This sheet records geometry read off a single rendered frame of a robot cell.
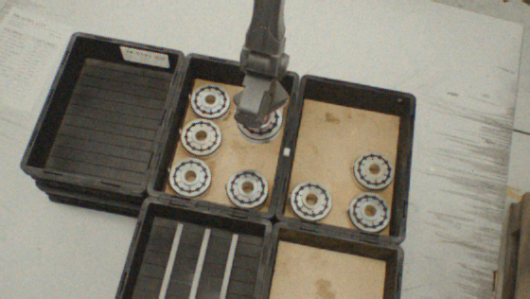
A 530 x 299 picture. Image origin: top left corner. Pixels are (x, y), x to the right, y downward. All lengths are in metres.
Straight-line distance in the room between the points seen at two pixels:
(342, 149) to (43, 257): 0.82
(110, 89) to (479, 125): 1.07
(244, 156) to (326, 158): 0.21
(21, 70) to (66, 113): 0.31
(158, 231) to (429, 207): 0.74
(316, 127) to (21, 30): 0.96
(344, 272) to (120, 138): 0.65
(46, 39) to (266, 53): 1.00
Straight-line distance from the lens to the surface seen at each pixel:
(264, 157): 1.44
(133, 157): 1.46
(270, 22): 0.95
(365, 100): 1.50
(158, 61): 1.53
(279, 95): 1.18
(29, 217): 1.61
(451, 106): 1.78
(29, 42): 1.87
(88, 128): 1.52
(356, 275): 1.38
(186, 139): 1.43
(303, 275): 1.36
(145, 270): 1.37
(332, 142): 1.48
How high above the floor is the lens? 2.15
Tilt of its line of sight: 65 degrees down
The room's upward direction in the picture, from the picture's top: 7 degrees clockwise
